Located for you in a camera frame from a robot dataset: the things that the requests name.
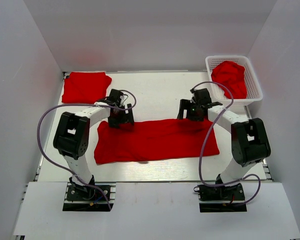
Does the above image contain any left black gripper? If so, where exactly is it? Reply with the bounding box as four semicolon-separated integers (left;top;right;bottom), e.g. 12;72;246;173
108;103;134;128

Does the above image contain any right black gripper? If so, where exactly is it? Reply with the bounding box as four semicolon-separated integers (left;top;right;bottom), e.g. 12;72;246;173
177;99;205;122

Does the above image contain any red t shirt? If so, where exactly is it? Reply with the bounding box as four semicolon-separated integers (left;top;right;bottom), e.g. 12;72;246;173
94;119;220;165
211;61;248;99
61;72;112;104

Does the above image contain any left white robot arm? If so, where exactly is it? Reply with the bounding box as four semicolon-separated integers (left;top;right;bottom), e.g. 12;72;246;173
53;89;135;200

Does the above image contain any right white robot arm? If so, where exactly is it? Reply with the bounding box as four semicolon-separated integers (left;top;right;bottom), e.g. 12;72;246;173
177;88;271;200

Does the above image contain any white plastic basket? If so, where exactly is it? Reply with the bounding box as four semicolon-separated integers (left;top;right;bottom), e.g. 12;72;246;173
205;55;263;108

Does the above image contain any folded red t shirt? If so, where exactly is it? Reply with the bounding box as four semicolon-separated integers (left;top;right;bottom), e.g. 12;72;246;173
61;72;112;104

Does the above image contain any red t shirt in basket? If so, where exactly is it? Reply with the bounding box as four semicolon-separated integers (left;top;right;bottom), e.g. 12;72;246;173
211;61;248;99

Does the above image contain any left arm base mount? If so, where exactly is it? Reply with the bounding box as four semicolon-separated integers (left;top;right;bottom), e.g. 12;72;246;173
62;183;110;212

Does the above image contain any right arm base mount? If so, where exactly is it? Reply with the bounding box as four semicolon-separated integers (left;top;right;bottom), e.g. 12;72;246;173
193;183;247;213

